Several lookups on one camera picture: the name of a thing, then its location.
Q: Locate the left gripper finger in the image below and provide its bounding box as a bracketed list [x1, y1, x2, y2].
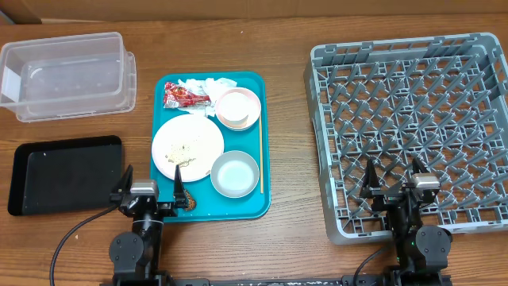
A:
[110, 164, 133, 203]
[173, 164, 189, 209]

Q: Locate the brown food scrap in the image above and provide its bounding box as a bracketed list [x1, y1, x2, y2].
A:
[185, 190, 197, 211]

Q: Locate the large white plate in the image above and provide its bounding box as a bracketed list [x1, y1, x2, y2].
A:
[152, 114, 225, 182]

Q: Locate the grey bowl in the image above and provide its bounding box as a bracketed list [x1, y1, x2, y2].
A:
[210, 150, 260, 199]

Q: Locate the red snack wrapper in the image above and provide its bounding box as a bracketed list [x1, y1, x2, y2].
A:
[164, 82, 211, 109]

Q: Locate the white cup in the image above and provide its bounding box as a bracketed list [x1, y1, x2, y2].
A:
[219, 92, 248, 124]

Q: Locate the white tissue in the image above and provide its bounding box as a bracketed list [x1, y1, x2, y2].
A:
[178, 78, 237, 117]

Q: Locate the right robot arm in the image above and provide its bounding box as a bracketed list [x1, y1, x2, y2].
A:
[352, 158, 452, 286]

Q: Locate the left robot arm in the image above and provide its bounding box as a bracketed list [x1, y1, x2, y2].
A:
[109, 166, 190, 286]

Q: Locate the black food waste tray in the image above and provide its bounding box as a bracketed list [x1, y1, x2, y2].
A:
[7, 135, 123, 216]

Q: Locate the grey dishwasher rack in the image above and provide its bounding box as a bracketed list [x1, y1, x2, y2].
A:
[304, 33, 507, 245]

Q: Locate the clear plastic waste bin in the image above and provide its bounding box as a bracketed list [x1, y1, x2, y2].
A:
[1, 32, 137, 122]

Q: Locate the teal serving tray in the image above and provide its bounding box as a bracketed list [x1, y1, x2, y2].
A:
[152, 71, 271, 223]

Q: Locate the small pink saucer plate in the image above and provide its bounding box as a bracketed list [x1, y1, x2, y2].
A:
[215, 87, 261, 131]

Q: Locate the wooden chopstick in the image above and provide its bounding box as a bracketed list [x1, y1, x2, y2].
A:
[258, 114, 264, 194]

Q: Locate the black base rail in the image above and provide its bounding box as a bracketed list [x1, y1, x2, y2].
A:
[167, 275, 389, 286]

